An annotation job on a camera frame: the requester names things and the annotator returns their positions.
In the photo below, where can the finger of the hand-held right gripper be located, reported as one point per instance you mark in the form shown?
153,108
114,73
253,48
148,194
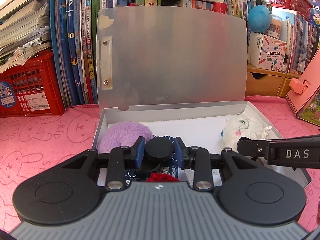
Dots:
252,147

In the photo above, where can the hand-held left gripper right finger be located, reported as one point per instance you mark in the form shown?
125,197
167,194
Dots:
178,152

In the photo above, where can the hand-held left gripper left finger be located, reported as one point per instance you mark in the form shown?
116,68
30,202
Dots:
139,152

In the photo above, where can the white plush toy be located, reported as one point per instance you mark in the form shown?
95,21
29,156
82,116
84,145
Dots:
237,130

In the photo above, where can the purple fluffy pouch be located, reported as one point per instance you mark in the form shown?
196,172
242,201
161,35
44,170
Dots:
120,135

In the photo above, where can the red crocheted piece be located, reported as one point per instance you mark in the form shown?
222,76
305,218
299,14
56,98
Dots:
162,177

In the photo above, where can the silver cardboard box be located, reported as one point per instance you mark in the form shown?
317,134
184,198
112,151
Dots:
175,55

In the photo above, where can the pink house-shaped toy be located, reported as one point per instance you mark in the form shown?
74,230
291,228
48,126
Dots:
307,97

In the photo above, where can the wooden drawer organizer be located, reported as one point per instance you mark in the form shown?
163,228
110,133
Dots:
265,85

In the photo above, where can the pink rabbit-print blanket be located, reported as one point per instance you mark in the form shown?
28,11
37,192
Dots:
50,135

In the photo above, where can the white illustrated carton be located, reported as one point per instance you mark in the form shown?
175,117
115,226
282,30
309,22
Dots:
267,52

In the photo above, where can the clear plastic jar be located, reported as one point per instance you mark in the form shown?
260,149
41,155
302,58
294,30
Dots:
273,26

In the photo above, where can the red plastic crate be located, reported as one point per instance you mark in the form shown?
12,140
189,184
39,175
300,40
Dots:
37,80

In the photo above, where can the large blue plush toy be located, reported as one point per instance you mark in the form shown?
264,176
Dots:
258,18

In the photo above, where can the row of blue books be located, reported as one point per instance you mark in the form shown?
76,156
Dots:
70,42

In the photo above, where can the blue printed box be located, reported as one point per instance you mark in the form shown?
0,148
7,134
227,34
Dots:
315,10

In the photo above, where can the row of colourful books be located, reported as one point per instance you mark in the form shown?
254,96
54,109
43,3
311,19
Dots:
236,0

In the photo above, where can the red mesh basket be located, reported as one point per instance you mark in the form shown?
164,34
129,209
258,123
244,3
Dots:
287,0

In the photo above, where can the stack of worn books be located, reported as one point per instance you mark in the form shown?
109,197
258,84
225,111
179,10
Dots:
22,25

